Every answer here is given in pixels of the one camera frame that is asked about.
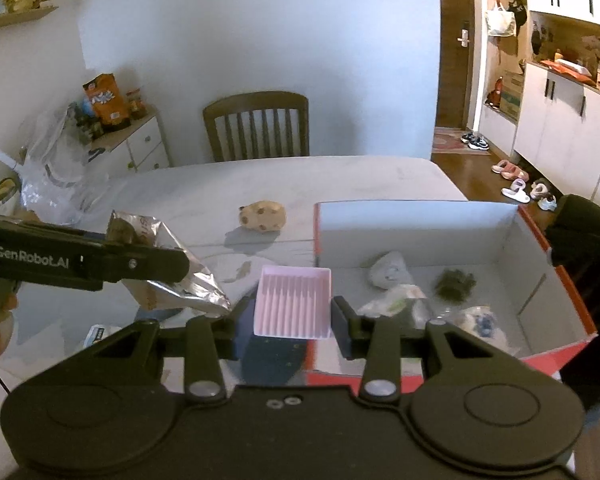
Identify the white printed packet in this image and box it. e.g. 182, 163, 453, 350
85, 324, 124, 350

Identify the red cardboard box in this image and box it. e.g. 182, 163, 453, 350
307, 201, 600, 388

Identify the pink plastic tray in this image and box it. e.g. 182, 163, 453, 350
254, 266, 333, 340

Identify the dark sneakers pair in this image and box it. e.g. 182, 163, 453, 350
460, 131, 491, 151

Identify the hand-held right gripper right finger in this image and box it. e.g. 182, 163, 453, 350
331, 296, 531, 404

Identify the tan spotted hamster toy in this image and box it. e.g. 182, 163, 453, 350
238, 201, 287, 234

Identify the printed carton box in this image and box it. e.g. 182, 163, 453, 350
500, 71, 525, 114

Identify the clear bag with toy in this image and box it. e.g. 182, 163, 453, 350
430, 305, 519, 357

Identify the silver foil snack bag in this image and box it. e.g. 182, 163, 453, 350
105, 210, 232, 319

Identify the white round pouch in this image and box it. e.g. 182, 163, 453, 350
369, 251, 409, 291

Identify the brown jar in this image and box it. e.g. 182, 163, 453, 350
125, 90, 149, 121

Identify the black chair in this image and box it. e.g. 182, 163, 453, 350
545, 194, 600, 411

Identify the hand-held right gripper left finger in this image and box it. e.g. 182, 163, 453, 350
70, 297, 257, 404

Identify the green white wrapper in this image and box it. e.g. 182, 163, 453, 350
357, 284, 434, 329

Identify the orange snack bag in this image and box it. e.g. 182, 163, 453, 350
82, 74, 132, 132

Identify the red brown bottle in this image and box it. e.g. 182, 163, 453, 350
485, 77, 505, 107

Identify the wooden slat chair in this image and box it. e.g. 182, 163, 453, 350
202, 91, 311, 163

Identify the dark green fuzzy item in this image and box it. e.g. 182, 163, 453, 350
434, 268, 477, 304

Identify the patterned doormat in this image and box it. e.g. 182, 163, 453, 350
432, 130, 474, 155

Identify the pink slippers pair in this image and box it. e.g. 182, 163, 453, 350
492, 160, 530, 181

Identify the white slippers pair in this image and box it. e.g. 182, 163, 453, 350
501, 179, 531, 205

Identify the brown wooden door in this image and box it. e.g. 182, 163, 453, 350
437, 0, 486, 132

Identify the grey shoes pair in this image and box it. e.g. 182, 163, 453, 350
530, 182, 559, 211

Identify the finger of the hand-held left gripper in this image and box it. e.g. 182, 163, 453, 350
104, 244, 191, 286

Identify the white side cabinet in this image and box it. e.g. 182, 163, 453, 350
87, 105, 172, 177

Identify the black hat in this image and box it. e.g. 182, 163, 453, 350
507, 0, 530, 26

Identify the yellow black tool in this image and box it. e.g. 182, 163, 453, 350
0, 177, 24, 217

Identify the pile of clear plastic bags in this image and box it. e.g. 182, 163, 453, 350
19, 105, 112, 226

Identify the white shoe cabinet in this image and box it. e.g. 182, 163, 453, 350
512, 60, 600, 202

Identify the orange red flat packet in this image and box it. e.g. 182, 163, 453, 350
540, 59, 597, 81

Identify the white tote bag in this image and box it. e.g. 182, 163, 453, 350
486, 0, 519, 37

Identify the white marble desktop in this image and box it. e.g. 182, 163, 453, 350
0, 155, 470, 461

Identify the wooden wall shelf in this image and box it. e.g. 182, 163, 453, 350
0, 6, 60, 34

